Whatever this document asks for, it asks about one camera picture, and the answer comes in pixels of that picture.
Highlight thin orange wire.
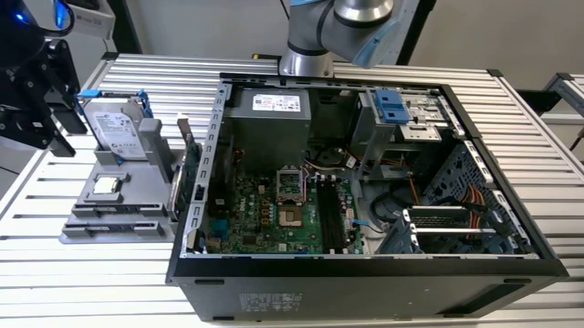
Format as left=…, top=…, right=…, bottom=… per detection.
left=408, top=170, right=421, bottom=208

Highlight round black case speaker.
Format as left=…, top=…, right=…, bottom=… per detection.
left=317, top=145, right=353, bottom=165

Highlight grey power supply unit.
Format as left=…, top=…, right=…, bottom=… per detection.
left=222, top=87, right=314, bottom=175

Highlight green motherboard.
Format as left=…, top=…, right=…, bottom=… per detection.
left=205, top=172, right=367, bottom=256

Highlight CPU socket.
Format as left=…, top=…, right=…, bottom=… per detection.
left=278, top=204, right=305, bottom=229

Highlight black open PC case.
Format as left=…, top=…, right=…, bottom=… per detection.
left=165, top=71, right=571, bottom=324

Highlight metal disk bay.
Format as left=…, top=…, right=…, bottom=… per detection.
left=379, top=204, right=520, bottom=256

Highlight black vertical post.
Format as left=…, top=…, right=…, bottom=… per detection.
left=396, top=0, right=437, bottom=66
left=109, top=0, right=143, bottom=55

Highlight hard disk in blue carrier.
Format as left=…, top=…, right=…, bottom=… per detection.
left=75, top=87, right=154, bottom=164

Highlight silver drive cage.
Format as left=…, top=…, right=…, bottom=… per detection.
left=351, top=87, right=463, bottom=180

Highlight metal socket cover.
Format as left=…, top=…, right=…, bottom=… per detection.
left=276, top=169, right=305, bottom=202

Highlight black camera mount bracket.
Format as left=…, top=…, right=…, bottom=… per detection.
left=45, top=38, right=82, bottom=103

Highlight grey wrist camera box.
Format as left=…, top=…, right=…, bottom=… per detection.
left=69, top=0, right=117, bottom=39

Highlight green graphics card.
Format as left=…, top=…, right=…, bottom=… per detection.
left=166, top=112, right=205, bottom=221

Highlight orange yellow power wires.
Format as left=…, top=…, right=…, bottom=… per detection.
left=460, top=184, right=490, bottom=240

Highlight neighbouring aluminium table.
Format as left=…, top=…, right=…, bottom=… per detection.
left=540, top=72, right=584, bottom=153

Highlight silver CPU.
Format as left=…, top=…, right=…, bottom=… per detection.
left=93, top=176, right=121, bottom=195

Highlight grey parts rack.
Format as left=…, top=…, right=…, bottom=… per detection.
left=59, top=118, right=193, bottom=245

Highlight black RAM slot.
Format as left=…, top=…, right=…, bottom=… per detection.
left=333, top=176, right=351, bottom=254
left=328, top=176, right=345, bottom=254
left=323, top=176, right=340, bottom=254
left=317, top=176, right=333, bottom=254

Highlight blue drive latch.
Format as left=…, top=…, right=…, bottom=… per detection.
left=373, top=89, right=408, bottom=124

